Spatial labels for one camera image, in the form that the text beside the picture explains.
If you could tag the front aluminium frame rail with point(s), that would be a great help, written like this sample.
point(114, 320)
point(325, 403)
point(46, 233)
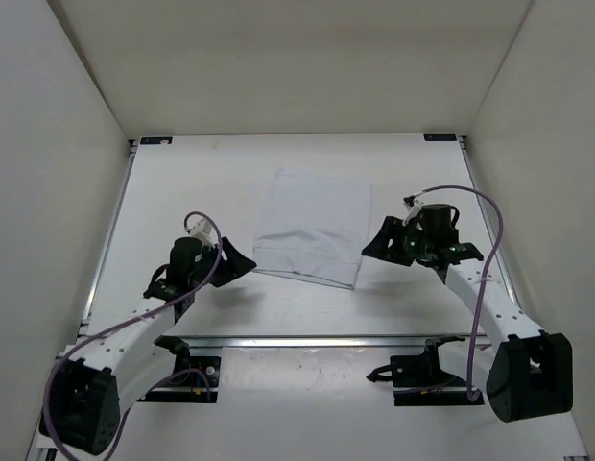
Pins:
point(304, 342)

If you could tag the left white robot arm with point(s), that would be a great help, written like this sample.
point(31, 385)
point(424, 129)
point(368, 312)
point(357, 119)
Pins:
point(92, 388)

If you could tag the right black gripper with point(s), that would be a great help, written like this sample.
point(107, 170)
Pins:
point(392, 230)

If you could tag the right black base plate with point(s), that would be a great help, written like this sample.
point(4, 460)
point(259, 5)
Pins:
point(419, 381)

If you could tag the left aluminium frame rail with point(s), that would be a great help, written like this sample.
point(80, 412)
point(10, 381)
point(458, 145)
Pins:
point(101, 262)

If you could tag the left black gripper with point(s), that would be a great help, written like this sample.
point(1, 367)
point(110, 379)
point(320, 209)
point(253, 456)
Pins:
point(232, 266)

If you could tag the left blue corner label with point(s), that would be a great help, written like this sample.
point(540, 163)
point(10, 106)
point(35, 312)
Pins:
point(155, 140)

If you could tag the aluminium frame rail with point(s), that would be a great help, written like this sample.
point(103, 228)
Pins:
point(499, 268)
point(304, 342)
point(101, 262)

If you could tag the blue corner label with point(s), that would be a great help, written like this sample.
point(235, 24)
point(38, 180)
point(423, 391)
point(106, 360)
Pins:
point(439, 137)
point(155, 140)

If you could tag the right aluminium frame rail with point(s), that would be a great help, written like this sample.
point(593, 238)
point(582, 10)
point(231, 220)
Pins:
point(499, 268)

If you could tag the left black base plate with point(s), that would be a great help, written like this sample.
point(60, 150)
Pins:
point(195, 378)

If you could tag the right blue corner label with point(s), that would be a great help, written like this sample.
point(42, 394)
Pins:
point(439, 137)

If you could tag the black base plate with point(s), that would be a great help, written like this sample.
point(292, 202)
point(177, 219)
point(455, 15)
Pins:
point(419, 381)
point(195, 378)

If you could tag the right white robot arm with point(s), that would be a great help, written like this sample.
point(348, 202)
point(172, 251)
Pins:
point(525, 373)

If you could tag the pale blue skirt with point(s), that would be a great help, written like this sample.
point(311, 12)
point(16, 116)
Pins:
point(313, 228)

